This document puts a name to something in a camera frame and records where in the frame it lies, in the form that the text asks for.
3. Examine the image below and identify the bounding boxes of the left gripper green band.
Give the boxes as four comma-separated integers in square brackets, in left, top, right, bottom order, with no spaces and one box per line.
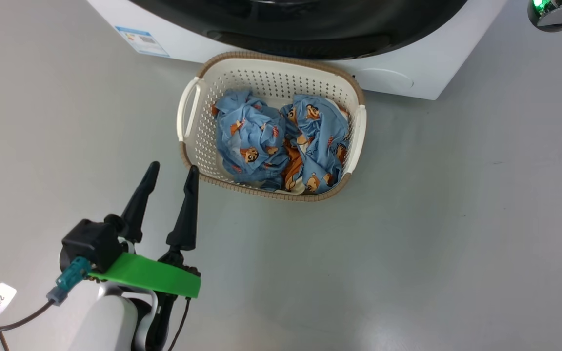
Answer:
[88,161,201,351]

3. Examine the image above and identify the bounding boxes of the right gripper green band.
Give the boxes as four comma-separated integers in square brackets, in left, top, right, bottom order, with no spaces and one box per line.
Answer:
[528,0,562,32]

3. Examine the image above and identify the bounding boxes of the black round washer door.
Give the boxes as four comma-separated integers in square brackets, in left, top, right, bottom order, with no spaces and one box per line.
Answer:
[130,0,469,60]

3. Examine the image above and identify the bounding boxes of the white front-load washing machine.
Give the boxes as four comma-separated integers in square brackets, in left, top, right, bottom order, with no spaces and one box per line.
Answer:
[86,0,508,100]

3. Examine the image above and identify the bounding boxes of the cream perforated laundry basket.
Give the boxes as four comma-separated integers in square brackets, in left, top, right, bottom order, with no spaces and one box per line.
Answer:
[177,51,367,202]

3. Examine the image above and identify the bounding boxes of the round filter cover flap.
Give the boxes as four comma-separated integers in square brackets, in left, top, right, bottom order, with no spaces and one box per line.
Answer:
[354,68,414,91]

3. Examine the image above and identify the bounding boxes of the blue energy label sticker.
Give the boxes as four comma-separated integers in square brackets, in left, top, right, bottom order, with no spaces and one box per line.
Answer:
[115,26,170,57]

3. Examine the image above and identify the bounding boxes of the black cable teal connector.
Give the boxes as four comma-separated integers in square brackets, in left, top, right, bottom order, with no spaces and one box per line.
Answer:
[0,257,91,333]

